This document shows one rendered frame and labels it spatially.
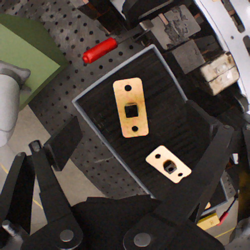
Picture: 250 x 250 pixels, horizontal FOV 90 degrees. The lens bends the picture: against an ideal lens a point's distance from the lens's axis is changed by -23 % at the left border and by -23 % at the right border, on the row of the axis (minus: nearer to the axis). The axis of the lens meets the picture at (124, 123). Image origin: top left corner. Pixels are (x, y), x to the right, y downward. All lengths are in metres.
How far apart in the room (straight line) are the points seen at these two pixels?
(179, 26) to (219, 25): 0.15
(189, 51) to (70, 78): 0.56
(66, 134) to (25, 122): 1.79
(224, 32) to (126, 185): 0.87
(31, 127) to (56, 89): 1.19
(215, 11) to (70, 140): 0.42
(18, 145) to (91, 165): 1.48
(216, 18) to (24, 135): 2.02
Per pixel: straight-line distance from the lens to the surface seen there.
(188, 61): 0.29
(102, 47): 0.24
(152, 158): 0.26
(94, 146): 0.83
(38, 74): 0.67
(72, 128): 0.18
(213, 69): 0.33
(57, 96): 0.79
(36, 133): 1.91
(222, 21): 0.45
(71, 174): 2.03
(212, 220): 0.48
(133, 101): 0.22
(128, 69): 0.22
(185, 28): 0.32
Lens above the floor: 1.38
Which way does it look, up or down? 67 degrees down
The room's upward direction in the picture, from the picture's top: 169 degrees counter-clockwise
